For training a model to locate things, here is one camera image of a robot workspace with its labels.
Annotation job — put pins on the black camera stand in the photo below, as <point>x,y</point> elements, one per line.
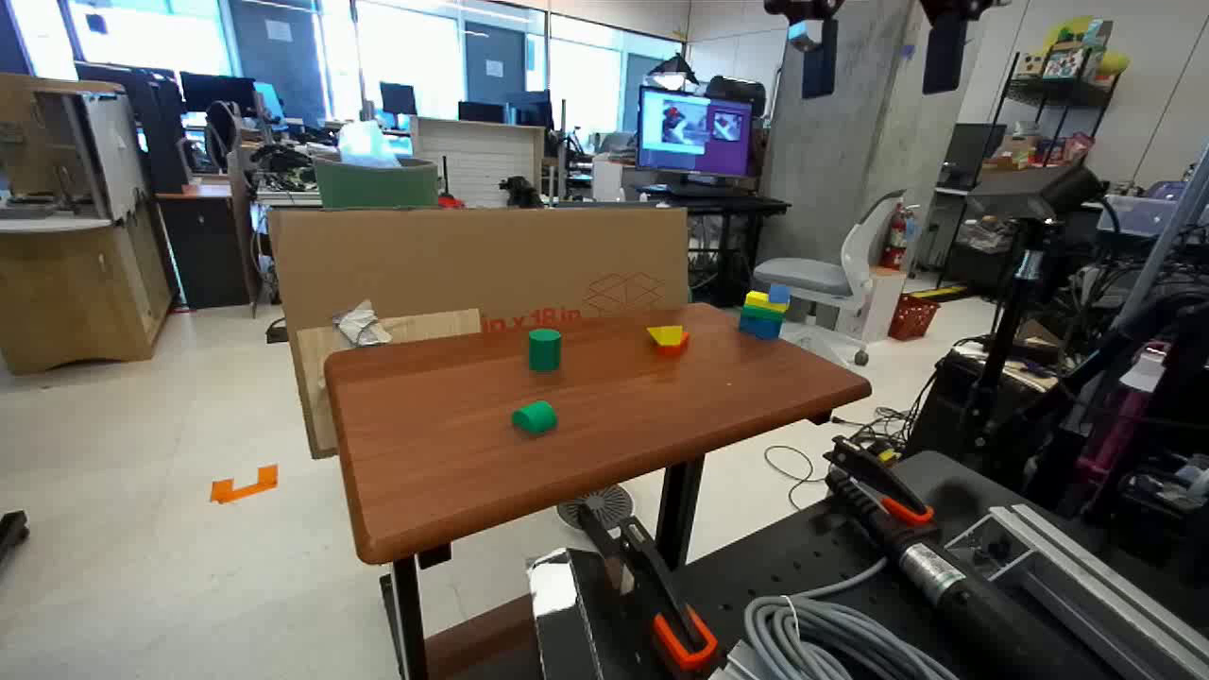
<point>1016,304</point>

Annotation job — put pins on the dark low cabinet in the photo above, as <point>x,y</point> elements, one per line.
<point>211,248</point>

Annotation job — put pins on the large blue base block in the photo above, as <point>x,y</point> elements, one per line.
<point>761,325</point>

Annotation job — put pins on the black shelf with toys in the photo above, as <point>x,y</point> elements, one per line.
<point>1062,90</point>

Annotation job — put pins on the small blue block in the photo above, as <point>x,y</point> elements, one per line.
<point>779,291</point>

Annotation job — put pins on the green box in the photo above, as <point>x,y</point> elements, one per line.
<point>379,188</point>

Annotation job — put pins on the lit computer monitor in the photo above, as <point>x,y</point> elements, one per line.
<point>693,135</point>

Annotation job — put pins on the black desk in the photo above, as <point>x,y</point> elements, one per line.
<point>711,229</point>

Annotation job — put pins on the white crumpled paper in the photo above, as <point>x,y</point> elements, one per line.
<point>366,325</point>

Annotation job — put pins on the green flat block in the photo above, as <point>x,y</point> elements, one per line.
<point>771,310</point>

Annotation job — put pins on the wooden cabinet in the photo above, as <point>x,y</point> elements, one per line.
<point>78,277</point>

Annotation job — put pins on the green half-round block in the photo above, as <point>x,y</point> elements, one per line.
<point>535,418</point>

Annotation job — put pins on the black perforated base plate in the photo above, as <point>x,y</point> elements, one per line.
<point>779,569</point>

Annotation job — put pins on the brown cardboard box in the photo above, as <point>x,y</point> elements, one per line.
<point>468,260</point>

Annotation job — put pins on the green cylinder block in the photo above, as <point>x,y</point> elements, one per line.
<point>545,351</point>

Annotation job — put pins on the orange floor tape marker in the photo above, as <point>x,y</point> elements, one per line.
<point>243,485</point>

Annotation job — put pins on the white grey office chair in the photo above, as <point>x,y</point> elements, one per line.
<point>826,270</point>

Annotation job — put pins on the wooden lower table shelf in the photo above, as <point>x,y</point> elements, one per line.
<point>478,644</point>

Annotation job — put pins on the red fire extinguisher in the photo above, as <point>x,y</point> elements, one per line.
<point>896,234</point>

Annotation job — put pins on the yellow flat block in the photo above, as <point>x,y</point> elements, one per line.
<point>754,300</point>

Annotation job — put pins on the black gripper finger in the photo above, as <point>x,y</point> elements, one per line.
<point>817,57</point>
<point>948,52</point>

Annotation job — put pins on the yellow wedge block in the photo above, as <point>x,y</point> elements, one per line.
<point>667,334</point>

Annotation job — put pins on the red basket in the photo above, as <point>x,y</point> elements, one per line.
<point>914,314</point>

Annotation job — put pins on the aluminium extrusion rail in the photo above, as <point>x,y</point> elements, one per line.
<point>1098,587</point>

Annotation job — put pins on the black orange clamp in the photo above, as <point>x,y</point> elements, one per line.
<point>654,592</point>
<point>890,495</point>

